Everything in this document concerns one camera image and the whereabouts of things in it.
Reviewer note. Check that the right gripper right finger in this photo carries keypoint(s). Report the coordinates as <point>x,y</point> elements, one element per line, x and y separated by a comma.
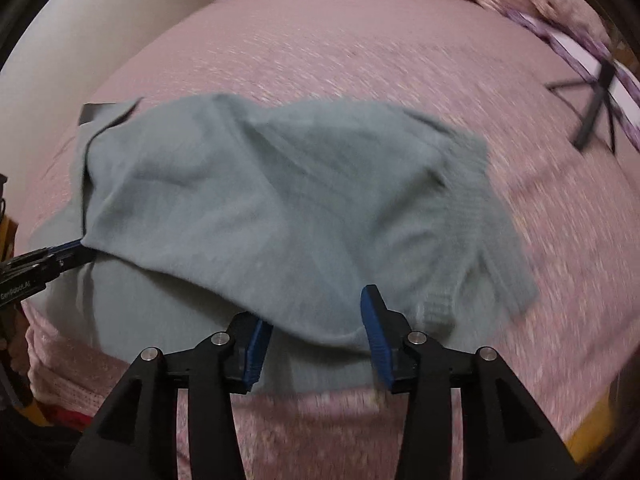
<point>506,435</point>

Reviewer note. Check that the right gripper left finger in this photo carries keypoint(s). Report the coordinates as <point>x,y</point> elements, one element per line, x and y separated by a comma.
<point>134,433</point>

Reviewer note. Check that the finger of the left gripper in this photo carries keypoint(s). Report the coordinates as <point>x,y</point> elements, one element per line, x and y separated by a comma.
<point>73,250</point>

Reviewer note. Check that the grey knit pants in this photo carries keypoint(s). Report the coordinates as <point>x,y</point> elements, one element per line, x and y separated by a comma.
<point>210,205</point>

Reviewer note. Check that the left hand pink glove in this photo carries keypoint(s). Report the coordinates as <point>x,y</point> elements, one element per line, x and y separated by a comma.
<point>15,386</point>

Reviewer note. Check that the black tripod stand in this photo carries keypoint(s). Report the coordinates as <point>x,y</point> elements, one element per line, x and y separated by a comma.
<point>601,98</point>

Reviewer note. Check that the pink floral bed sheet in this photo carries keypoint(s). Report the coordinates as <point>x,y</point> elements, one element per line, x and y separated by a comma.
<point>576,214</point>

